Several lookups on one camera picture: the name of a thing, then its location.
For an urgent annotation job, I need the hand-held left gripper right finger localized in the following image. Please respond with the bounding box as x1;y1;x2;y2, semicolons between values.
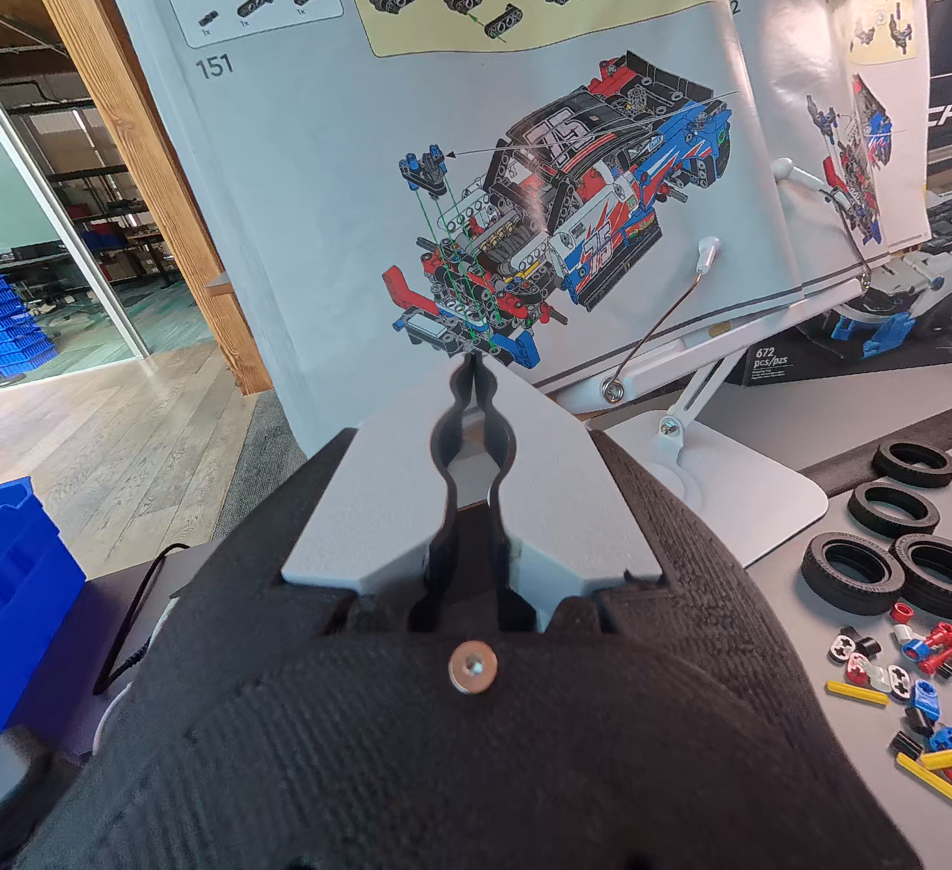
476;357;663;629

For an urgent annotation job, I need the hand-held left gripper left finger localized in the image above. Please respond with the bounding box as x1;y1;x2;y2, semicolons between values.
281;357;477;597

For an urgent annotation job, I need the instruction booklet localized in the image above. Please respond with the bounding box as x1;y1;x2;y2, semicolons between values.
112;0;931;432

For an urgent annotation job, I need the grey desk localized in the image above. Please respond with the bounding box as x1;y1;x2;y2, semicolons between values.
0;364;952;870

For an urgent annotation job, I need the white monitor base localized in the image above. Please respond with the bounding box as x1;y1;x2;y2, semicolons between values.
588;405;830;566

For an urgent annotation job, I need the white book stand tray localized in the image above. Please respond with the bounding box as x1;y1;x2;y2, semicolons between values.
535;245;931;417

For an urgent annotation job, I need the toy car set box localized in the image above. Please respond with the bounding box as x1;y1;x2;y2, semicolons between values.
725;0;952;387

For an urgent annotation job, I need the large blue plastic bin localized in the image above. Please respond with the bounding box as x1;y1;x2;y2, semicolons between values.
0;476;86;737

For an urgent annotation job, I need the heap of assorted loose bricks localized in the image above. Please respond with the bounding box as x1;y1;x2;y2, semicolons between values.
826;602;952;804

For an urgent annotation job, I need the wooden post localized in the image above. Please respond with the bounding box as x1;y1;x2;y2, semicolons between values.
3;0;272;396

